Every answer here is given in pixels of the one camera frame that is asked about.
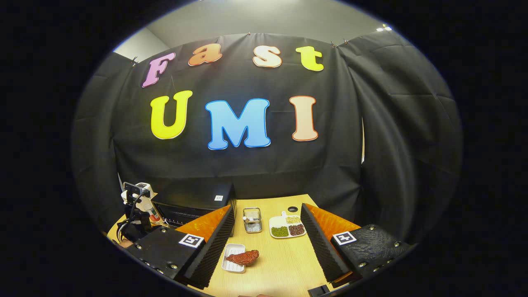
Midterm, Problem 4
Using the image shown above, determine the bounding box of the black backdrop cloth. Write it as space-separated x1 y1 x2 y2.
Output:
70 29 462 244

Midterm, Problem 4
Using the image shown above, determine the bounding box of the white rectangular dish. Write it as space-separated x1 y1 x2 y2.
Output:
222 243 247 273

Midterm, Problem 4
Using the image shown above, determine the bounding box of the small wire basket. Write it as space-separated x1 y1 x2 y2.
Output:
243 207 263 234

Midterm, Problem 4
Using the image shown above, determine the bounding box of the white divided bean plate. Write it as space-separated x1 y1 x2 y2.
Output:
269 211 307 239

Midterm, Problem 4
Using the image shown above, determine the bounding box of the black electric oven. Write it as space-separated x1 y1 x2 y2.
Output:
153 183 238 238

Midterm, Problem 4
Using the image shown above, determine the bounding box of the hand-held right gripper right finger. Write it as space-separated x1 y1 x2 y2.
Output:
300 203 415 289

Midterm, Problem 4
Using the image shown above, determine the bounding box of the clear plastic bottle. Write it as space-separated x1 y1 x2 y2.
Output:
146 200 162 223

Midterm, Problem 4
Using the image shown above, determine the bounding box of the red meat slab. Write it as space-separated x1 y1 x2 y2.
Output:
226 250 260 265

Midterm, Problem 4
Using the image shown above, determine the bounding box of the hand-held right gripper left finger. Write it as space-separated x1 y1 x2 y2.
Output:
126 205 236 289

